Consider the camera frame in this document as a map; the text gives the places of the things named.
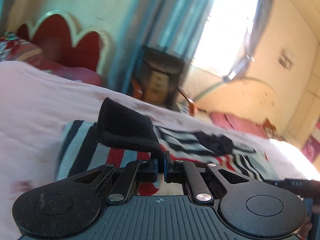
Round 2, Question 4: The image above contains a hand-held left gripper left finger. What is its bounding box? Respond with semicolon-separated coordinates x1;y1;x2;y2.
54;159;159;204

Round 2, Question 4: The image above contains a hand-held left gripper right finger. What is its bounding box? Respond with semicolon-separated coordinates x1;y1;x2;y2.
162;151;265;203

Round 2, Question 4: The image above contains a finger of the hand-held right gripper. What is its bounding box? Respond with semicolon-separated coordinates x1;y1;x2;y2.
264;178;320;198

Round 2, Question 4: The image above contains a striped knit sweater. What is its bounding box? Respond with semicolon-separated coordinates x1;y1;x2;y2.
56;97;280;198

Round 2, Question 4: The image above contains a person's right hand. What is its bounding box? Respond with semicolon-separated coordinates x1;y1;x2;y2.
299;220;315;240

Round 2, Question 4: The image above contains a wooden drawer cabinet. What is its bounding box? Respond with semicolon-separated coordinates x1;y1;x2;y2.
144;69;171;103

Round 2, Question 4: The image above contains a pink pillow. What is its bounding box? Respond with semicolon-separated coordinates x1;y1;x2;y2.
209;111;270;138

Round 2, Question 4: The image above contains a cream round headboard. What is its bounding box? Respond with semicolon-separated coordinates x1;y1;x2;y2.
195;77;288;135

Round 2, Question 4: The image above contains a black leather armchair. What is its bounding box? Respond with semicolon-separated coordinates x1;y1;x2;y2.
130;45;198;117

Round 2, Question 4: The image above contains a dark red pillow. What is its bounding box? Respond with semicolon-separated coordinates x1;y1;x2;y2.
35;60;105;87

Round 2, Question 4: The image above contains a red scalloped headboard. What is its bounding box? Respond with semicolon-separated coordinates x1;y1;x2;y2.
16;10;115;75

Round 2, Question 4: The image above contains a bright window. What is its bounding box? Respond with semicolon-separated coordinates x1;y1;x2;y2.
192;0;260;77

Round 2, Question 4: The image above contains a teal curtain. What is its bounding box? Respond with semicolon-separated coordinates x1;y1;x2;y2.
107;0;218;98

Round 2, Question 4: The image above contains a grey tied curtain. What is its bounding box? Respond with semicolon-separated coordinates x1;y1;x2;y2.
224;0;278;81

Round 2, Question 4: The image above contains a patterned red pillow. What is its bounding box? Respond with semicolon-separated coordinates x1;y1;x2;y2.
0;31;47;64

